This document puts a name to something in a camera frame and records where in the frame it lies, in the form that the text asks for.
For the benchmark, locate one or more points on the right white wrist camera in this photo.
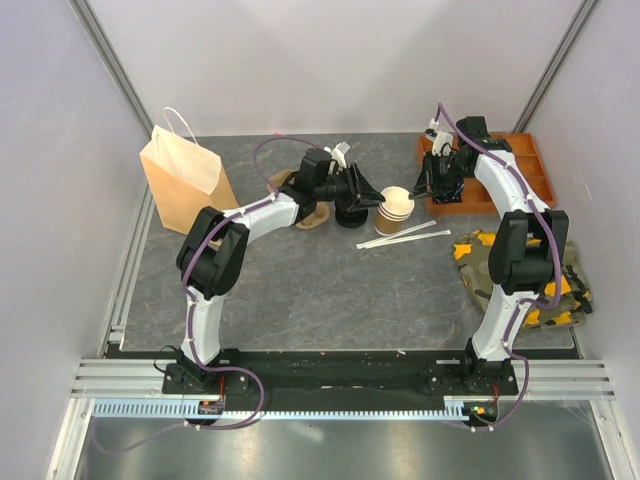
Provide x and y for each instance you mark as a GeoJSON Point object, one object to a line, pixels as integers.
{"type": "Point", "coordinates": [441, 141]}

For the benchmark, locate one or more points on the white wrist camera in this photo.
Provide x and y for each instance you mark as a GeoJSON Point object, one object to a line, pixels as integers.
{"type": "Point", "coordinates": [441, 141]}
{"type": "Point", "coordinates": [338, 157]}

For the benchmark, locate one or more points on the wrapped straw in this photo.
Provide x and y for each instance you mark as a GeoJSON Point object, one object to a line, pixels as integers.
{"type": "Point", "coordinates": [397, 234]}
{"type": "Point", "coordinates": [403, 239]}

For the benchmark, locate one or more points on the stack of black lids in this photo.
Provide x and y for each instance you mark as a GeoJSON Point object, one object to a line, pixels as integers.
{"type": "Point", "coordinates": [350, 219]}

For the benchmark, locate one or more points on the stack of paper cups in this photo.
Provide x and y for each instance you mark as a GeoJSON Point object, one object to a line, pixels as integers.
{"type": "Point", "coordinates": [396, 208]}

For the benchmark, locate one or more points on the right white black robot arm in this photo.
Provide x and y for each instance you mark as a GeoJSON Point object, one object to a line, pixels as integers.
{"type": "Point", "coordinates": [527, 251]}

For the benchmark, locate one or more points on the brown paper bag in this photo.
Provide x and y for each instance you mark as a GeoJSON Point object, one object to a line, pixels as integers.
{"type": "Point", "coordinates": [184, 177]}

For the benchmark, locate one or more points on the cardboard cup carrier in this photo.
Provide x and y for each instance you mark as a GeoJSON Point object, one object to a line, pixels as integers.
{"type": "Point", "coordinates": [314, 218]}

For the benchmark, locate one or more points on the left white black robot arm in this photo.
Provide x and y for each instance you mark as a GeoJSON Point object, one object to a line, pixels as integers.
{"type": "Point", "coordinates": [211, 258]}

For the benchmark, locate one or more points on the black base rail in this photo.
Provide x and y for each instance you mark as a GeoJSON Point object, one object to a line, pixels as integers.
{"type": "Point", "coordinates": [347, 380]}

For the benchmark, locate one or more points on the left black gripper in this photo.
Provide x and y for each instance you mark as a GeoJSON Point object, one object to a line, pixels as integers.
{"type": "Point", "coordinates": [360, 194]}

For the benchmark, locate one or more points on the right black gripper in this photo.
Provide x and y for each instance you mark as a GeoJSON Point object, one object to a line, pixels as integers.
{"type": "Point", "coordinates": [423, 184]}

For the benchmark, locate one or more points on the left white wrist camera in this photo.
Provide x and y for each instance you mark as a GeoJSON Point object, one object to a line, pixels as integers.
{"type": "Point", "coordinates": [338, 157]}

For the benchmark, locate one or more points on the lower wrapped straw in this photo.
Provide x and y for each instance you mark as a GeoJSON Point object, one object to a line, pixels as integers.
{"type": "Point", "coordinates": [403, 239]}

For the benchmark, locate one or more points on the upper wrapped straw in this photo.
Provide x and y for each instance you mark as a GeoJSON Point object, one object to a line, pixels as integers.
{"type": "Point", "coordinates": [397, 234]}

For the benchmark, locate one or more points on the camouflage cloth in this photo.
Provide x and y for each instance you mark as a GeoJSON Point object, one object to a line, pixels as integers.
{"type": "Point", "coordinates": [470, 253]}

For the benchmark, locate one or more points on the orange compartment tray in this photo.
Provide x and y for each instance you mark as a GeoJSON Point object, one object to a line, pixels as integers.
{"type": "Point", "coordinates": [474, 197]}

